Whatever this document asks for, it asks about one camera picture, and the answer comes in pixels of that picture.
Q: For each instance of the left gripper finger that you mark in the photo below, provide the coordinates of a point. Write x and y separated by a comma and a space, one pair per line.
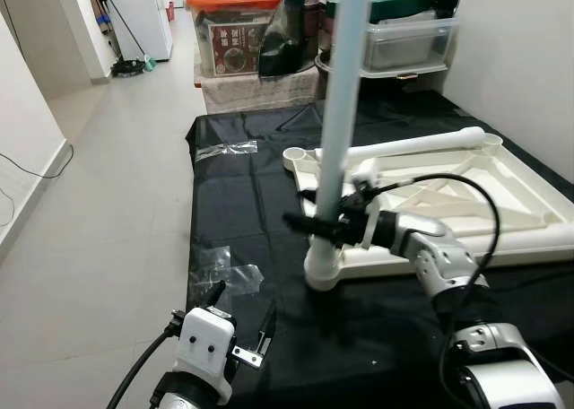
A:
215, 294
267, 328

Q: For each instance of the black floor mop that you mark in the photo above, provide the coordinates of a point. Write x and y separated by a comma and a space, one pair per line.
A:
130, 66

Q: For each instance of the beige stone bench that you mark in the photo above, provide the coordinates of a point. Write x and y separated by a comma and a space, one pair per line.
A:
260, 93

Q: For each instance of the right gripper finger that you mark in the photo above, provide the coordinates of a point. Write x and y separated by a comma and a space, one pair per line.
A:
309, 224

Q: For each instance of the black wok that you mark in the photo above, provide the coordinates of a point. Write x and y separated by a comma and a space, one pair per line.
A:
395, 79

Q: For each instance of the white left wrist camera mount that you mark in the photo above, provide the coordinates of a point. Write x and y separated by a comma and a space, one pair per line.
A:
204, 342

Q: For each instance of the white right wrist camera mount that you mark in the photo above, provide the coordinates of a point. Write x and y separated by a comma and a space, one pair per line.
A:
368, 169

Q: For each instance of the white chest freezer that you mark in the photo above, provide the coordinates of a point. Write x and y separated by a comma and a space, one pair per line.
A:
139, 23

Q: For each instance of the black plastic bag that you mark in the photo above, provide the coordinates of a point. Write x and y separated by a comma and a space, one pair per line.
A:
291, 37

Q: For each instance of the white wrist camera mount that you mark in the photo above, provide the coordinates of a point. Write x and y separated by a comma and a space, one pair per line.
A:
204, 342
368, 169

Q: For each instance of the clear tape strip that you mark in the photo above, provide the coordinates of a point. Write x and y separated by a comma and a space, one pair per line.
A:
224, 151

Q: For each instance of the clear plastic storage box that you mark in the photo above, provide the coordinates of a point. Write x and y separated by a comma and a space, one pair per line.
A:
413, 43

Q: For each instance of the clear tape cross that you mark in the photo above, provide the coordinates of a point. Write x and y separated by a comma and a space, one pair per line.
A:
229, 273

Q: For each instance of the black tablecloth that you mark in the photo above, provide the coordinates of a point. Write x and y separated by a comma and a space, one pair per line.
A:
251, 212

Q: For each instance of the green plastic lid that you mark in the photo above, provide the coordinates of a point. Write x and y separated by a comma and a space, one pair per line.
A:
404, 4

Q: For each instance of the orange lid storage box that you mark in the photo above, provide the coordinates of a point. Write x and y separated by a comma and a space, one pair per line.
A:
233, 41

